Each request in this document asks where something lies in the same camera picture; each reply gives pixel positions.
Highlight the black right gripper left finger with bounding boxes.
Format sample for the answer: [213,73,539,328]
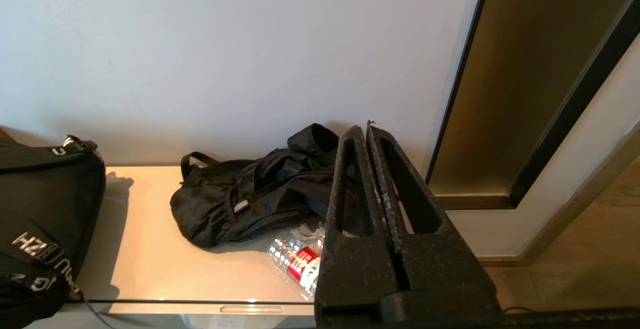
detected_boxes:
[315,125,408,316]

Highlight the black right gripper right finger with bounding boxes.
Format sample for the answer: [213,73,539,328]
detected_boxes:
[367,124,496,295]

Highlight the clear plastic water bottle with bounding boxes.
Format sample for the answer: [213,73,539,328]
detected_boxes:
[267,221,328,301]

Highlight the crumpled black cloth bag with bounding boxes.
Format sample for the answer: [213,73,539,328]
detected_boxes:
[170,123,362,249]

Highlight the large black backpack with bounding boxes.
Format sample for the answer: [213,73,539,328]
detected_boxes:
[0,135,107,329]

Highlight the dark brown door frame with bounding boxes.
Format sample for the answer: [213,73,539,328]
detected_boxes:
[425,0,640,211]

